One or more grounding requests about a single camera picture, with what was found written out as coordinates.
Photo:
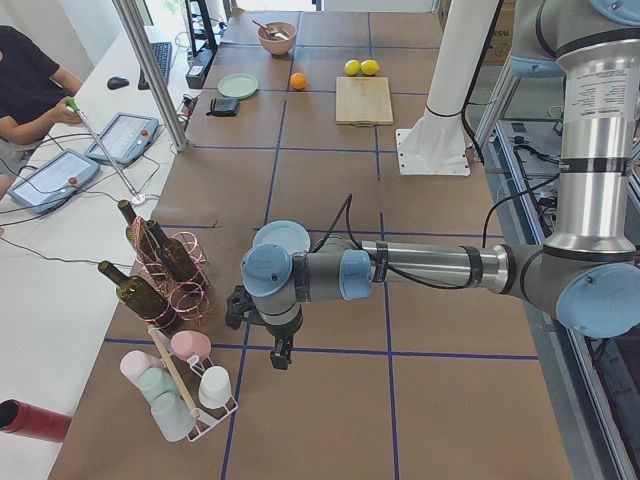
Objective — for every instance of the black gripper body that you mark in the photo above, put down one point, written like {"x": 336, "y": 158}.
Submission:
{"x": 283, "y": 332}

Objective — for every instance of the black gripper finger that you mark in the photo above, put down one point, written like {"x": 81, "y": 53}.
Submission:
{"x": 276, "y": 360}
{"x": 286, "y": 360}

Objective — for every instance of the orange fruit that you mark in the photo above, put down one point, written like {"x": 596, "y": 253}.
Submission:
{"x": 298, "y": 81}

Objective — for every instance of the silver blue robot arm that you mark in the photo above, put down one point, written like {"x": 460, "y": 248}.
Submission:
{"x": 583, "y": 274}

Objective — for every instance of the light blue plate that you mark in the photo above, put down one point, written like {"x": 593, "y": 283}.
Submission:
{"x": 290, "y": 235}

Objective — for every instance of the mint green plate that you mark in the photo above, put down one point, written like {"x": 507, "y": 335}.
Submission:
{"x": 238, "y": 85}

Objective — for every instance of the white cup right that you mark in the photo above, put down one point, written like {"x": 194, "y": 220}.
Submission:
{"x": 215, "y": 388}

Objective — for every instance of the pink cup top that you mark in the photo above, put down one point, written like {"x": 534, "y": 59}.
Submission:
{"x": 188, "y": 343}

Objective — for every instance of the grey white cup bottom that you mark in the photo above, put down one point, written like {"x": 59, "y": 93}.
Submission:
{"x": 172, "y": 416}

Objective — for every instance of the mint green cup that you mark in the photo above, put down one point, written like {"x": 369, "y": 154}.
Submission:
{"x": 154, "y": 382}

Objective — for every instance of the dark wine bottle middle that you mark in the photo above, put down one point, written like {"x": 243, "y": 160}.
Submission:
{"x": 175, "y": 258}

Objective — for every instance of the dark wine bottle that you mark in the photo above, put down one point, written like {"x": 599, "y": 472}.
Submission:
{"x": 141, "y": 241}
{"x": 175, "y": 258}
{"x": 142, "y": 298}

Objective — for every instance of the pale pink cup left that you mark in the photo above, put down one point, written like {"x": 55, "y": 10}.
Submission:
{"x": 134, "y": 363}

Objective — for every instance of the dark wine bottle front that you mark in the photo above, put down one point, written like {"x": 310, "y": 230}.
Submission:
{"x": 142, "y": 298}

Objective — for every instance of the dark wine bottle back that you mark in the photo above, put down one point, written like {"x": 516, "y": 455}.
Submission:
{"x": 141, "y": 241}

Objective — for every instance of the black folded cloth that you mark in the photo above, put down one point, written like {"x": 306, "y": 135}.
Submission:
{"x": 223, "y": 107}

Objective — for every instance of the wooden cutting board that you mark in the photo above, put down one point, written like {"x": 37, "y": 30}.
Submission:
{"x": 363, "y": 101}

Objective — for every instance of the far teach pendant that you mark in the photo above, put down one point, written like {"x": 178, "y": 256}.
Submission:
{"x": 127, "y": 136}

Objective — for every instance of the teach pendant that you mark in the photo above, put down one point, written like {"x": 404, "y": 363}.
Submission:
{"x": 127, "y": 136}
{"x": 56, "y": 181}

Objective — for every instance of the red cylinder bottle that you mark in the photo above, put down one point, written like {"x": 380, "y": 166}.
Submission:
{"x": 24, "y": 419}

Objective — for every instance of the near teach pendant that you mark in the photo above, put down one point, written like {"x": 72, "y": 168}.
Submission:
{"x": 56, "y": 181}

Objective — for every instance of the black power box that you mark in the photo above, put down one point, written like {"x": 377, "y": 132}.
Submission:
{"x": 199, "y": 67}

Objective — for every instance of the left yellow lemon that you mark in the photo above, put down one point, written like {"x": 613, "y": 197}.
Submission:
{"x": 352, "y": 67}

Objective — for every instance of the yellow lemon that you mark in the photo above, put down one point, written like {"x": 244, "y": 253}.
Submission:
{"x": 352, "y": 67}
{"x": 369, "y": 67}

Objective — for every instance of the right yellow lemon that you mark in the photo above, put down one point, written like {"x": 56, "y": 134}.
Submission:
{"x": 369, "y": 67}

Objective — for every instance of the pink bowl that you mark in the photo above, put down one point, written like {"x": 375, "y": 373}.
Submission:
{"x": 275, "y": 46}

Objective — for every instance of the black computer mouse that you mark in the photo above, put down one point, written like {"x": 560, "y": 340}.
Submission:
{"x": 116, "y": 82}

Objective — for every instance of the metal scoop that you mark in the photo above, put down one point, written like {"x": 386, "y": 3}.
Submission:
{"x": 273, "y": 31}

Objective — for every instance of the black keyboard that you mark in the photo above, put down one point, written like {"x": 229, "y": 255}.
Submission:
{"x": 162, "y": 53}

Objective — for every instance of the cardboard box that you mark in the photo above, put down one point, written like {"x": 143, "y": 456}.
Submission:
{"x": 500, "y": 35}

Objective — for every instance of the seated person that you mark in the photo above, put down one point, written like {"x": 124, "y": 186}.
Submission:
{"x": 34, "y": 93}

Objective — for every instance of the white wire cup rack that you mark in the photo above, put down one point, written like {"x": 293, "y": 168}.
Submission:
{"x": 187, "y": 376}

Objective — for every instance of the copper wire bottle rack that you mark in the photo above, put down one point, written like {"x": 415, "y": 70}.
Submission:
{"x": 190, "y": 305}

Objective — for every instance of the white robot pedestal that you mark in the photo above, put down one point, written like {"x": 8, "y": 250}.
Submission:
{"x": 435, "y": 145}

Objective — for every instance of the metal rod with green handle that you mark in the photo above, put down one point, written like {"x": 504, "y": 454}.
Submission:
{"x": 138, "y": 198}

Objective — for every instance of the aluminium frame post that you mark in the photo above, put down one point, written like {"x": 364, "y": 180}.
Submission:
{"x": 135, "y": 30}

